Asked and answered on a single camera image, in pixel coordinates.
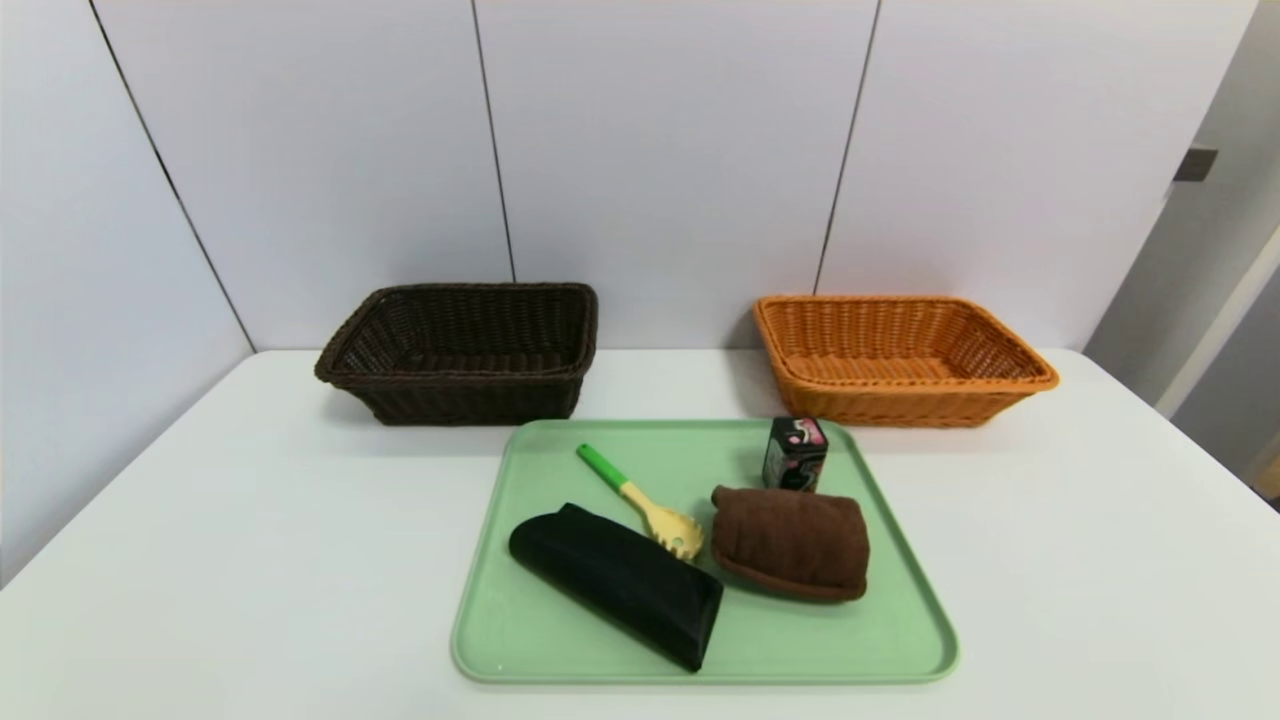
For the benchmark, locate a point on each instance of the brown towel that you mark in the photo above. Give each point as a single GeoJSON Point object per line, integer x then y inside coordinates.
{"type": "Point", "coordinates": [790, 540]}

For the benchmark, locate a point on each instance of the gray wall plate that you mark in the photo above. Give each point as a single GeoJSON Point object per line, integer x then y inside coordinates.
{"type": "Point", "coordinates": [1195, 164]}

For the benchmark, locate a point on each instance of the green plastic tray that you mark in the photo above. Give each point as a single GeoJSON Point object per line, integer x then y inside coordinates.
{"type": "Point", "coordinates": [800, 640]}

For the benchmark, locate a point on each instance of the dark brown wicker basket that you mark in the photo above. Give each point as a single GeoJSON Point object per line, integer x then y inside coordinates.
{"type": "Point", "coordinates": [450, 400]}

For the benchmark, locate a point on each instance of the small black pink snack box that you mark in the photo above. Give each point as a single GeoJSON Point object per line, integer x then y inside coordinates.
{"type": "Point", "coordinates": [795, 460]}

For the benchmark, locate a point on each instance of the orange wicker basket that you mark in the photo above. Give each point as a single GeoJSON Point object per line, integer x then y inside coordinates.
{"type": "Point", "coordinates": [900, 405]}

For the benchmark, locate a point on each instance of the white door frame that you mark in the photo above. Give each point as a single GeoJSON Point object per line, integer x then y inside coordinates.
{"type": "Point", "coordinates": [1215, 345]}

